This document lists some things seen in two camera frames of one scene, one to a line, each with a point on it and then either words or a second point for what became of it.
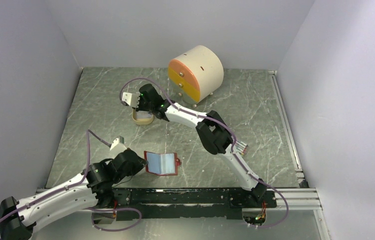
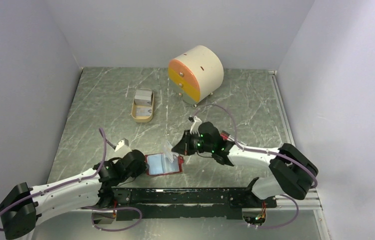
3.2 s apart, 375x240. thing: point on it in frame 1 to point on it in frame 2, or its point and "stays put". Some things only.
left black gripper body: [137, 167] stays put
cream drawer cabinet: [196, 74] stays put
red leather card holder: [161, 164] stays put
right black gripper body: [143, 106] to [196, 144]
